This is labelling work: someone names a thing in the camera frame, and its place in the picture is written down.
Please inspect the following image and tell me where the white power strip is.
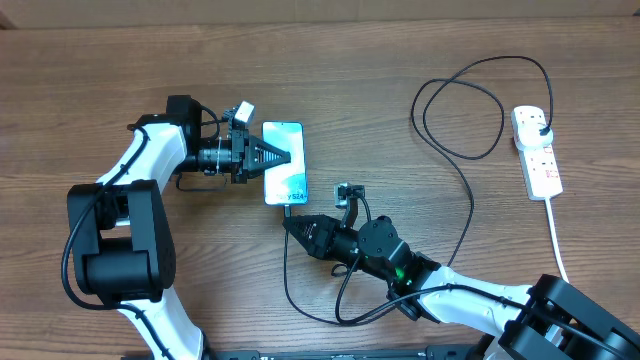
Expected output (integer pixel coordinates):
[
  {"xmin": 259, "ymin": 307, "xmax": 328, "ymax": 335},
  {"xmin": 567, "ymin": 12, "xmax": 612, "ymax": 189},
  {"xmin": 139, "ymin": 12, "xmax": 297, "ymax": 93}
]
[{"xmin": 510, "ymin": 105, "xmax": 563, "ymax": 201}]

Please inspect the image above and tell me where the Samsung Galaxy smartphone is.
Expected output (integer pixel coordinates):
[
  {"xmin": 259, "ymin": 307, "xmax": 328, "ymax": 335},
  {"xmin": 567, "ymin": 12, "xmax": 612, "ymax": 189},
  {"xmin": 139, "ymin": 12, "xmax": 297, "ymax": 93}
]
[{"xmin": 262, "ymin": 122, "xmax": 309, "ymax": 205}]

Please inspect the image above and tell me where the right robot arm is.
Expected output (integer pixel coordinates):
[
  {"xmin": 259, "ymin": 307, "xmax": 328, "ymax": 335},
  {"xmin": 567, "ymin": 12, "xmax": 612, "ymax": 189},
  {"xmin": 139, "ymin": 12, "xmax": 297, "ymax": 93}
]
[{"xmin": 283, "ymin": 215, "xmax": 639, "ymax": 359}]

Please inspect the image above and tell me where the white charger plug adapter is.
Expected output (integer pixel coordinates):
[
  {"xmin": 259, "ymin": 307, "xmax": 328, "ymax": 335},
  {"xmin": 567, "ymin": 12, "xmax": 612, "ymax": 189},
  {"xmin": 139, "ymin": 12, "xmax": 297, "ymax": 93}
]
[{"xmin": 514, "ymin": 123, "xmax": 554, "ymax": 151}]

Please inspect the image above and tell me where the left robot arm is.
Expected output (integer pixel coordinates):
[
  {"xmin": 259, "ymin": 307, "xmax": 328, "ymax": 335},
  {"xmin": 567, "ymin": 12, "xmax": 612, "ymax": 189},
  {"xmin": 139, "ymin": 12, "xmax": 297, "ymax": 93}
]
[{"xmin": 61, "ymin": 95, "xmax": 292, "ymax": 359}]

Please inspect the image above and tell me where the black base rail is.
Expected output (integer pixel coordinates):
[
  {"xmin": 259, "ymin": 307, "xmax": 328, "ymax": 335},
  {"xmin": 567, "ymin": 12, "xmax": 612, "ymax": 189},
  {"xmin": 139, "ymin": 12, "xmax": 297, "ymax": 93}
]
[{"xmin": 216, "ymin": 344, "xmax": 482, "ymax": 360}]

